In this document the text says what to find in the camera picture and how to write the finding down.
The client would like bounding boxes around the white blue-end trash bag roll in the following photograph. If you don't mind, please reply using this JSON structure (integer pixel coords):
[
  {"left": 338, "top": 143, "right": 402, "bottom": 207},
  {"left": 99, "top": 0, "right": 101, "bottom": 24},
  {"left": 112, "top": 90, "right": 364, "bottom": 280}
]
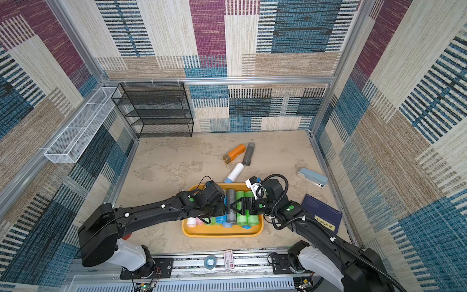
[{"left": 224, "top": 163, "right": 244, "bottom": 184}]

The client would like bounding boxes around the grey trash bag roll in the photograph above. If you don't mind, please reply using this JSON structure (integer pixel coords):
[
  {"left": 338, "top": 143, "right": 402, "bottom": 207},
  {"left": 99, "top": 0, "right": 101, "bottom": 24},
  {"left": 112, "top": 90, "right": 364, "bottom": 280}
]
[
  {"left": 243, "top": 142, "right": 255, "bottom": 166},
  {"left": 225, "top": 189, "right": 238, "bottom": 224}
]

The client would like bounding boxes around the yellow plastic storage tray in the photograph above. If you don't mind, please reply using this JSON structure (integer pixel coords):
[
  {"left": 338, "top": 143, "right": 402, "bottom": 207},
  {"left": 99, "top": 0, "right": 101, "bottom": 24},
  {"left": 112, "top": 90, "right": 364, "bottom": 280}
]
[{"left": 181, "top": 183, "right": 264, "bottom": 238}]

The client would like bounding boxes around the light blue trash bag roll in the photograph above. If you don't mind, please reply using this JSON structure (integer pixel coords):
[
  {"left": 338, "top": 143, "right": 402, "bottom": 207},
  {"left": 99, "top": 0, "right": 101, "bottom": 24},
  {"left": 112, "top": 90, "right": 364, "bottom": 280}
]
[{"left": 215, "top": 197, "right": 228, "bottom": 225}]

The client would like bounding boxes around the light blue stapler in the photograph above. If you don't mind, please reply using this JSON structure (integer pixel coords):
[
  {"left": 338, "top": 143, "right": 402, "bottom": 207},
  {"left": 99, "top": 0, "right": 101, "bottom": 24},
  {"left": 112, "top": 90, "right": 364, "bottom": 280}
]
[{"left": 297, "top": 168, "right": 328, "bottom": 189}]

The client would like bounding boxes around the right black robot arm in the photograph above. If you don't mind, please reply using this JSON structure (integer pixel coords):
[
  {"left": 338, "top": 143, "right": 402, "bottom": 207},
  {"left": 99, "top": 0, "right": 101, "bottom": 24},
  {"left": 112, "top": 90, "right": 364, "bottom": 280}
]
[{"left": 229, "top": 174, "right": 405, "bottom": 292}]

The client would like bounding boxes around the tape roll on rail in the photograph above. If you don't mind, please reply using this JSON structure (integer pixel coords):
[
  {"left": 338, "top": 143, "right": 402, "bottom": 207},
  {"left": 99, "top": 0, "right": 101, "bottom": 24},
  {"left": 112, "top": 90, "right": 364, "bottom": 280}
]
[{"left": 204, "top": 255, "right": 217, "bottom": 270}]

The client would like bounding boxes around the white wire mesh basket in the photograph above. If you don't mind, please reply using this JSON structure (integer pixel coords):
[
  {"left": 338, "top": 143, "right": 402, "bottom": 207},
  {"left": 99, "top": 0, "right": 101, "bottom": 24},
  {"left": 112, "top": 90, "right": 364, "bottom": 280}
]
[{"left": 45, "top": 87, "right": 116, "bottom": 164}]

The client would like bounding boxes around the white blue trash bag roll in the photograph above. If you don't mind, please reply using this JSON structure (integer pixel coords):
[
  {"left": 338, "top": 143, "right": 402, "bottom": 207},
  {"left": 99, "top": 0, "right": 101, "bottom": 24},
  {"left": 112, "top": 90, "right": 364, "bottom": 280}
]
[{"left": 187, "top": 217, "right": 197, "bottom": 228}]

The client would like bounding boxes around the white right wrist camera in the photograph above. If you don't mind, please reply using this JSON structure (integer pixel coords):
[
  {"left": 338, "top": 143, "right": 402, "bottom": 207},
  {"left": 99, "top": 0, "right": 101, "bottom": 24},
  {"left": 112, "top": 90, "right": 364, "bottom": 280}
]
[{"left": 245, "top": 176, "right": 264, "bottom": 199}]

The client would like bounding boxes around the dark blue notebook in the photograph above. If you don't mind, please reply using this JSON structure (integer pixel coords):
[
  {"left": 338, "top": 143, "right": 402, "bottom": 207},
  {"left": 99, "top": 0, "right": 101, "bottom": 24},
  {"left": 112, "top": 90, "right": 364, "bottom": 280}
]
[{"left": 301, "top": 194, "right": 343, "bottom": 234}]

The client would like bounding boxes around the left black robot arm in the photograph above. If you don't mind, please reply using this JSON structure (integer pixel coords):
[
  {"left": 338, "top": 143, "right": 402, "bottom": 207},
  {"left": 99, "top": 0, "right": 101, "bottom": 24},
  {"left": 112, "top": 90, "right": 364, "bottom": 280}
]
[{"left": 78, "top": 181, "right": 226, "bottom": 267}]

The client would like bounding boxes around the green trash bag roll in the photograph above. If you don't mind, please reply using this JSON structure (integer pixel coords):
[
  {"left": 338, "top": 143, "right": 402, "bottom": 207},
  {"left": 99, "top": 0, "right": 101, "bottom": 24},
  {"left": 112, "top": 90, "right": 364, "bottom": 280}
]
[{"left": 245, "top": 191, "right": 260, "bottom": 227}]

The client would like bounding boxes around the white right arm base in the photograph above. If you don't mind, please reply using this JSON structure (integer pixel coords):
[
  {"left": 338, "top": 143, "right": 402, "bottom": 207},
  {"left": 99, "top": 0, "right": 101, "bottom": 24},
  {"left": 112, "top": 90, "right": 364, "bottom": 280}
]
[{"left": 269, "top": 240, "right": 345, "bottom": 291}]

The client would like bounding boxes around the black mesh shelf rack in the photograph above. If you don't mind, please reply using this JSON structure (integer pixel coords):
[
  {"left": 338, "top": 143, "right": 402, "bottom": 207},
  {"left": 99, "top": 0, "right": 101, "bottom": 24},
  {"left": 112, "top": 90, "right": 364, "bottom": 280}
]
[{"left": 111, "top": 82, "right": 194, "bottom": 139}]

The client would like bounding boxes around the orange trash bag roll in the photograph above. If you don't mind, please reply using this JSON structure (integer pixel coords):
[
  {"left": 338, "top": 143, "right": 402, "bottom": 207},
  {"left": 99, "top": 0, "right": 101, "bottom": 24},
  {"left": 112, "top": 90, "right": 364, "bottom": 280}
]
[{"left": 223, "top": 144, "right": 246, "bottom": 164}]

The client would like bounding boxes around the white red label card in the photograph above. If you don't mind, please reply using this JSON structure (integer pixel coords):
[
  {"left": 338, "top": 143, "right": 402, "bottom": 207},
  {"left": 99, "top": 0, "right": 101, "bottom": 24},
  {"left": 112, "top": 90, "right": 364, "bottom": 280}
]
[{"left": 223, "top": 249, "right": 235, "bottom": 271}]

